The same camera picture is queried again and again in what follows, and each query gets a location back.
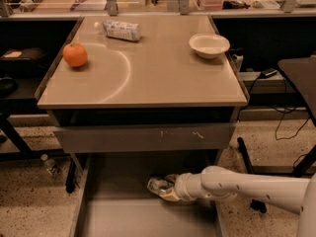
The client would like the small bottle on floor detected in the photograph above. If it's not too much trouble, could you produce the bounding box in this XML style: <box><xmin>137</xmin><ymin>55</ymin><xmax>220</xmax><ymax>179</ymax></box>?
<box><xmin>40</xmin><ymin>154</ymin><xmax>60</xmax><ymax>177</ymax></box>

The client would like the clear plastic water bottle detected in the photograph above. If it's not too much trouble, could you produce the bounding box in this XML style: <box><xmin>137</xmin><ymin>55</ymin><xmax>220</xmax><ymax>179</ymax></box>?
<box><xmin>94</xmin><ymin>20</ymin><xmax>141</xmax><ymax>41</ymax></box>

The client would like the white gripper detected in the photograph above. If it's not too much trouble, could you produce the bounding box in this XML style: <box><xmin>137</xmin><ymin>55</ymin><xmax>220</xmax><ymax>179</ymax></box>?
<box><xmin>159</xmin><ymin>173</ymin><xmax>204</xmax><ymax>202</ymax></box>

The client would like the open grey middle drawer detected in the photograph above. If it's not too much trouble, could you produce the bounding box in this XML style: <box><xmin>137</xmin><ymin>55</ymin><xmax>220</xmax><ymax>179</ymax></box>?
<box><xmin>69</xmin><ymin>151</ymin><xmax>228</xmax><ymax>237</ymax></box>

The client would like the crushed silver 7up can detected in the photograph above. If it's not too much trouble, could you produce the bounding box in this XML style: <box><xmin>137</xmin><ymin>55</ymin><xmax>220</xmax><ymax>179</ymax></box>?
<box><xmin>147</xmin><ymin>177</ymin><xmax>174</xmax><ymax>196</ymax></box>

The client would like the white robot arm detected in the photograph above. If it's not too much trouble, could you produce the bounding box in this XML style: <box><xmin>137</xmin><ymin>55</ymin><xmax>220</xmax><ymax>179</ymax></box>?
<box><xmin>158</xmin><ymin>166</ymin><xmax>316</xmax><ymax>237</ymax></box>

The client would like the black cable on floor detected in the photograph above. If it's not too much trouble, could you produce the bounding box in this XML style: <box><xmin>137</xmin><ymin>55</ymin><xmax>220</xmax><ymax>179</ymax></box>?
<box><xmin>270</xmin><ymin>106</ymin><xmax>311</xmax><ymax>142</ymax></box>

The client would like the white bowl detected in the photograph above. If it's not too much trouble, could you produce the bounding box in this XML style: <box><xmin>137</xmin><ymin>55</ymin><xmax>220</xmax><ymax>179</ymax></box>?
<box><xmin>189</xmin><ymin>34</ymin><xmax>230</xmax><ymax>59</ymax></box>

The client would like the orange fruit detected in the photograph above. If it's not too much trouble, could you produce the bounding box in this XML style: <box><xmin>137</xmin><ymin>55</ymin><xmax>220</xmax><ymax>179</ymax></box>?
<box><xmin>62</xmin><ymin>42</ymin><xmax>88</xmax><ymax>67</ymax></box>

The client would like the grey top drawer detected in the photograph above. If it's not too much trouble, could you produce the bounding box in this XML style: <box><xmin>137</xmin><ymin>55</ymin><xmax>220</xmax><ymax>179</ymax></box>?
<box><xmin>54</xmin><ymin>122</ymin><xmax>235</xmax><ymax>153</ymax></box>

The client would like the beige cabinet with drawers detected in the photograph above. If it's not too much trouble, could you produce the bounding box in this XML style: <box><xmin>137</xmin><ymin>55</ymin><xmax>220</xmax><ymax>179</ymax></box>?
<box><xmin>35</xmin><ymin>15</ymin><xmax>250</xmax><ymax>237</ymax></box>

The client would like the black floor bar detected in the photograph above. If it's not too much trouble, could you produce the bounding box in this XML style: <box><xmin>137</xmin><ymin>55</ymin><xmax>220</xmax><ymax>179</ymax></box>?
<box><xmin>237</xmin><ymin>137</ymin><xmax>267</xmax><ymax>213</ymax></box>

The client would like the black power adapter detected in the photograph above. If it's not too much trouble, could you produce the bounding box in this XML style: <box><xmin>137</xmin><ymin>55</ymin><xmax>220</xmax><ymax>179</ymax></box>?
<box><xmin>260</xmin><ymin>68</ymin><xmax>277</xmax><ymax>79</ymax></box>

